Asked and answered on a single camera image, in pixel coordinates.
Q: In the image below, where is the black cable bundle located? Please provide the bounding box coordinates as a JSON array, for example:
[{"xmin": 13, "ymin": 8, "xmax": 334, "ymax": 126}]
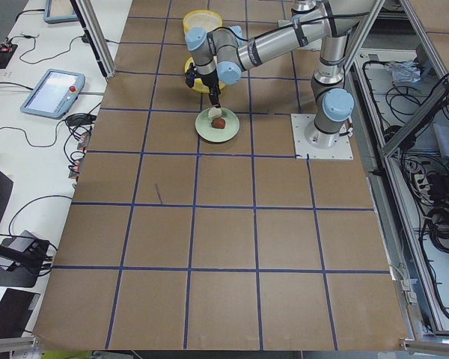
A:
[{"xmin": 418, "ymin": 201, "xmax": 449, "ymax": 255}]

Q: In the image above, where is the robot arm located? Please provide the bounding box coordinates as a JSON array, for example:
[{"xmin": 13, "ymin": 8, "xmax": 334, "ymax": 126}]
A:
[{"xmin": 185, "ymin": 1, "xmax": 376, "ymax": 150}]

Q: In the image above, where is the light green plate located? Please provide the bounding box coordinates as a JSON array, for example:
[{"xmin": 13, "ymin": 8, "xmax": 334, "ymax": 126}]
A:
[{"xmin": 195, "ymin": 108, "xmax": 240, "ymax": 143}]

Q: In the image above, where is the yellow steamer basket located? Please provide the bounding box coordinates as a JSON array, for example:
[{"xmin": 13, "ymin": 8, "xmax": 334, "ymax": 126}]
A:
[
  {"xmin": 183, "ymin": 9, "xmax": 223, "ymax": 35},
  {"xmin": 184, "ymin": 57, "xmax": 210, "ymax": 94}
]

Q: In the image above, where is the brown bun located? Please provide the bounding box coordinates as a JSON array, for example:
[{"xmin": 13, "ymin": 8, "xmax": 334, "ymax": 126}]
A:
[{"xmin": 211, "ymin": 117, "xmax": 226, "ymax": 129}]

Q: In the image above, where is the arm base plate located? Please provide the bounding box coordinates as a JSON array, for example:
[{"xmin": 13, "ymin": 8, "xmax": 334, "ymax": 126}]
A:
[{"xmin": 290, "ymin": 114, "xmax": 353, "ymax": 161}]

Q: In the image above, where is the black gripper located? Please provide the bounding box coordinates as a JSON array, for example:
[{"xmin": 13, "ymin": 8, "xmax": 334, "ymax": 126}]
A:
[{"xmin": 203, "ymin": 73, "xmax": 221, "ymax": 108}]

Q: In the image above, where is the aluminium frame post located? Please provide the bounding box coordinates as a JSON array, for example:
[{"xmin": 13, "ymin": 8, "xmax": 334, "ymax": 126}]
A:
[{"xmin": 70, "ymin": 0, "xmax": 116, "ymax": 79}]

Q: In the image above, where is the teach pendant with red button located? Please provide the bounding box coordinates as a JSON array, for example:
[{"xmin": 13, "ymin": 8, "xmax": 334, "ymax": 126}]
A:
[{"xmin": 20, "ymin": 69, "xmax": 85, "ymax": 120}]

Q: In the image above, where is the white bun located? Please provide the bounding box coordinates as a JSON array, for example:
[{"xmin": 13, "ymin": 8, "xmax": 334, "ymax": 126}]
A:
[{"xmin": 207, "ymin": 107, "xmax": 222, "ymax": 120}]

